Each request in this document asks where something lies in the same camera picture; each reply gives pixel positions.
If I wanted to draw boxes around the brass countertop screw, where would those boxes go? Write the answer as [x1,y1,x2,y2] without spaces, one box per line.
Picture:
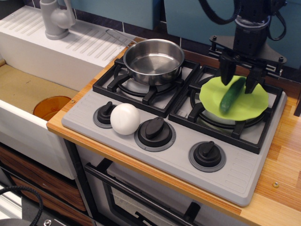
[273,182,279,188]

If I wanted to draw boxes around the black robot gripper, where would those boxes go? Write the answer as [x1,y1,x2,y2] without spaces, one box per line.
[210,23,286,94]

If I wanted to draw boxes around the black braided foreground cable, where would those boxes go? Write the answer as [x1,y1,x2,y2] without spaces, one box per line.
[0,186,44,226]

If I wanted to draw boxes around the toy oven door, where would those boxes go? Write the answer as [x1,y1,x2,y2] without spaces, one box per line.
[77,146,244,226]

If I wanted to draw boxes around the stainless steel pot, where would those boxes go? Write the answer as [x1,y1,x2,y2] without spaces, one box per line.
[117,39,185,86]

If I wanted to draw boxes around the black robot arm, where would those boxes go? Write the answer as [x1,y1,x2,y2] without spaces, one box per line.
[210,0,287,94]

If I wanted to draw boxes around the black left stove knob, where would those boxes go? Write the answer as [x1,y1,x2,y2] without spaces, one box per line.
[93,101,116,129]

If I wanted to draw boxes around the grey toy stove top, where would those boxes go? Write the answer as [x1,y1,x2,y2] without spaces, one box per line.
[61,58,288,208]

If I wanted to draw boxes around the black burner grate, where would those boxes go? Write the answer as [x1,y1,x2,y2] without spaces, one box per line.
[168,66,287,154]
[93,59,201,118]

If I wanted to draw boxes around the lime green plate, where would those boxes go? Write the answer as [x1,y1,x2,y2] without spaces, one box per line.
[199,75,269,121]

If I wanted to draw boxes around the green toy pickle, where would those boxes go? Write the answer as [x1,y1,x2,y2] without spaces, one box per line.
[219,77,246,114]

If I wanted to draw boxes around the black right burner grate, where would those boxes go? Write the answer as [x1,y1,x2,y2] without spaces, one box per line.
[168,66,287,154]

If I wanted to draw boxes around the black right stove knob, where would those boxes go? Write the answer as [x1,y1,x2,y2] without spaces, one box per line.
[189,141,226,173]

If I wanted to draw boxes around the white toy mushroom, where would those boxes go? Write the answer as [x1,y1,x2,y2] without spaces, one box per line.
[110,103,140,135]

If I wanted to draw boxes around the black left burner grate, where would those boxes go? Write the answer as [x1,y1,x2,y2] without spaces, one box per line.
[93,59,201,118]

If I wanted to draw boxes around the white toy sink unit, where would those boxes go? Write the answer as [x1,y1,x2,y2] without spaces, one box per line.
[0,6,130,179]

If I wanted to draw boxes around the wooden drawer front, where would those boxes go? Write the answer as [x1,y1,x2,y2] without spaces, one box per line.
[0,145,95,226]

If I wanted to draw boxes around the grey toy faucet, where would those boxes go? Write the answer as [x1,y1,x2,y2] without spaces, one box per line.
[40,0,76,40]

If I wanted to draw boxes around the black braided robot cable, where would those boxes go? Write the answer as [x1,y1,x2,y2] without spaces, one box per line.
[198,0,243,25]

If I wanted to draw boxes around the black middle stove knob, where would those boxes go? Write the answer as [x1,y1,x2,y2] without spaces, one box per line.
[134,117,176,152]

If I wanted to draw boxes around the black stove knob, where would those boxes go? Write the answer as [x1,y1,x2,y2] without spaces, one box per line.
[93,101,116,129]
[189,141,226,173]
[134,117,176,152]

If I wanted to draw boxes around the black oven door handle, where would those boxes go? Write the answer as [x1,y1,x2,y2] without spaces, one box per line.
[85,163,200,226]

